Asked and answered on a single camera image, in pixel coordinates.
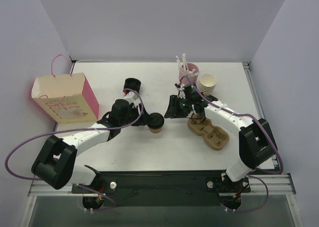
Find black cup lid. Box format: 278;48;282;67
150;112;164;129

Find brown paper coffee cup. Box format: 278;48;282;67
149;127;162;134

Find pink and cream paper bag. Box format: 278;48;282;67
31;62;99;124

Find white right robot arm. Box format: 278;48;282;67
164;84;279;191

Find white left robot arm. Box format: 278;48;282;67
31;99;153;193

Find pink cylindrical holder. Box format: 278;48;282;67
178;63;199;85

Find stack of black cup lids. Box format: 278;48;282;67
124;77;142;93

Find stack of brown paper cups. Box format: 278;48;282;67
199;74;217;97

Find white wrapped straws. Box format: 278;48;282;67
176;53;188;70

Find brown cardboard cup carrier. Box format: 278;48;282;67
187;114;229;151

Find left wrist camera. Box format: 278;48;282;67
123;89;140;108

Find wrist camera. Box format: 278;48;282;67
123;89;140;108
174;82;186;99

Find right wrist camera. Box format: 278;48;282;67
174;82;186;99

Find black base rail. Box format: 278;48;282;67
71;170;251;209

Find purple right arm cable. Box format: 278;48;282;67
183;76;284;213

